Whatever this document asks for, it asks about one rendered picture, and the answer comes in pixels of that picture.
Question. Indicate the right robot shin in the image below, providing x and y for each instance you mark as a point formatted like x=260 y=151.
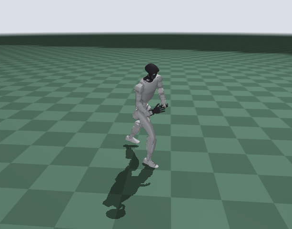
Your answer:
x=150 y=146

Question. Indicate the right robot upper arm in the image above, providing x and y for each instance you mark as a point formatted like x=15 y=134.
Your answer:
x=138 y=93

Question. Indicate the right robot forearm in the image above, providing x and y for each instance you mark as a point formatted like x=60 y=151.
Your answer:
x=144 y=110

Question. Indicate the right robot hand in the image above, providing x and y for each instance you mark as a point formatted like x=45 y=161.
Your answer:
x=157 y=109

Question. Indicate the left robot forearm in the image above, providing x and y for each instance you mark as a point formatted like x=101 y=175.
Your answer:
x=162 y=98

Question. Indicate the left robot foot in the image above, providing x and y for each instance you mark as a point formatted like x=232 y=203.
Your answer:
x=132 y=139

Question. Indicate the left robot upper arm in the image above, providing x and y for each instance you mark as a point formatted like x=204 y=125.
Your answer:
x=159 y=85

